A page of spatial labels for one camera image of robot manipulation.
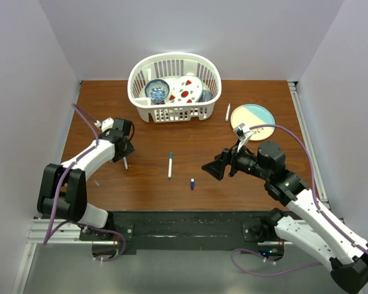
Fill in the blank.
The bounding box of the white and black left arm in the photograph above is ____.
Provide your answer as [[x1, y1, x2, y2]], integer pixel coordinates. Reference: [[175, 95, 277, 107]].
[[37, 118, 134, 240]]

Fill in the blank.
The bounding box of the blue patterned bowl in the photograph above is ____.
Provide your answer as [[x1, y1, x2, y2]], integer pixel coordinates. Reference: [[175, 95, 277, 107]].
[[144, 79, 170, 103]]

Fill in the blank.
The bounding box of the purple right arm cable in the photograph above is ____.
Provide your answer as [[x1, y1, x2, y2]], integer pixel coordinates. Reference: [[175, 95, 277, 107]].
[[231, 124, 368, 276]]

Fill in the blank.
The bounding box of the watermelon pattern plate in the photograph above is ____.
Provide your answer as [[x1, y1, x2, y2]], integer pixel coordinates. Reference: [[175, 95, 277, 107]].
[[164, 75, 204, 105]]

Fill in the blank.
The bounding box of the grey cup in basket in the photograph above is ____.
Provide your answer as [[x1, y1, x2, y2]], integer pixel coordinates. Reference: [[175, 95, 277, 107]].
[[199, 90, 213, 102]]

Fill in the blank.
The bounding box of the white pen with dark-blue tip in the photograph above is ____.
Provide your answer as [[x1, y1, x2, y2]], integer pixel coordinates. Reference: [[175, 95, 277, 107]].
[[123, 157, 128, 170]]

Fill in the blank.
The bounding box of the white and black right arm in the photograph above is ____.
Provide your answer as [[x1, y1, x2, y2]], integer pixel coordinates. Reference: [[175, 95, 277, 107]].
[[202, 141, 368, 293]]

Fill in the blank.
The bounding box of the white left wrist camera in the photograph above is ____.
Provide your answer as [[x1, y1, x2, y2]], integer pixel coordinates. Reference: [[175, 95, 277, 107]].
[[94, 118, 114, 132]]

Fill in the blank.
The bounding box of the white pen with teal tip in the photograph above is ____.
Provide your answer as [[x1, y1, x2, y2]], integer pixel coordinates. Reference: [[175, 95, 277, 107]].
[[167, 157, 172, 179]]

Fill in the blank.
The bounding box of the white pen with blue end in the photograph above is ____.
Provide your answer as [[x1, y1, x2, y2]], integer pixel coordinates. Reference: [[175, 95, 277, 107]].
[[224, 104, 231, 122]]

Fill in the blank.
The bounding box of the white plastic dish basket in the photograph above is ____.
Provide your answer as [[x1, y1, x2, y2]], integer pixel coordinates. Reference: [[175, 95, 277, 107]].
[[127, 52, 221, 123]]

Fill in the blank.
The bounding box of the aluminium frame rail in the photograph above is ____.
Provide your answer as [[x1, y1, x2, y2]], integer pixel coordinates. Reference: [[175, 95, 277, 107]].
[[287, 81, 331, 210]]

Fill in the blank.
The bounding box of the cream and blue plate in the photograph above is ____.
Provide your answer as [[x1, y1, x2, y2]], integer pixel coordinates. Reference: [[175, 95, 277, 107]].
[[230, 104, 275, 141]]

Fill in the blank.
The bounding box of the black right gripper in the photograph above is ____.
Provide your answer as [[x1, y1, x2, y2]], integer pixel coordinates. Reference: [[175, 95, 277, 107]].
[[202, 138, 270, 180]]

